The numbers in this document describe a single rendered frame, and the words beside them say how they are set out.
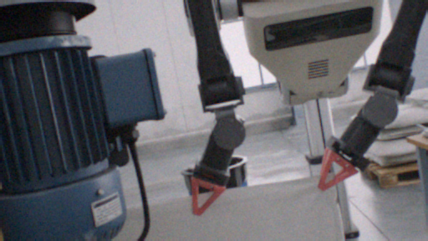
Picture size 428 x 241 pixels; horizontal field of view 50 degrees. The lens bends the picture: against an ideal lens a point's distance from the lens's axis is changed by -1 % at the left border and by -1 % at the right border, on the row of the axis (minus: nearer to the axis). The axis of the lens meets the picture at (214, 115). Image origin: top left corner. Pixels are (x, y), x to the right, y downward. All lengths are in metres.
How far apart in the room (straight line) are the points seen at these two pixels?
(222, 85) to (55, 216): 0.44
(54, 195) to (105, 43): 8.68
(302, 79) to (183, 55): 7.59
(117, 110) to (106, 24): 8.65
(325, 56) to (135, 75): 0.86
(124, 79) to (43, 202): 0.17
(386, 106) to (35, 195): 0.58
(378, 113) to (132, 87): 0.45
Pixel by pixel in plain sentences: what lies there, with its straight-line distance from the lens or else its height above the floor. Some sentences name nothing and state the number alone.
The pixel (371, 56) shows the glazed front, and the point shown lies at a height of 1.07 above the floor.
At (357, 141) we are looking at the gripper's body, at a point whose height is 1.09.
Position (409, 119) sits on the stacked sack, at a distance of 4.31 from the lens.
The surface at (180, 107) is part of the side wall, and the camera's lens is 8.94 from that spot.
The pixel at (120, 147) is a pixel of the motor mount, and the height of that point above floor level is 1.18.
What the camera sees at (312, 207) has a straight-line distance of 0.94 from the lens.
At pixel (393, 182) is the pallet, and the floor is 0.04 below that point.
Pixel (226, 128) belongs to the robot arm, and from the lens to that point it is 0.79.
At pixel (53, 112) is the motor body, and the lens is 0.52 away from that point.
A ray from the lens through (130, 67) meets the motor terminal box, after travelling 0.57.
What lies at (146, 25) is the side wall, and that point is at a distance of 9.05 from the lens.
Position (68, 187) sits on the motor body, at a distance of 0.53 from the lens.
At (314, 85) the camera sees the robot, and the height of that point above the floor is 1.17.
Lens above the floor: 1.26
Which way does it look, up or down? 5 degrees down
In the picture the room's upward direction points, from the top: 11 degrees counter-clockwise
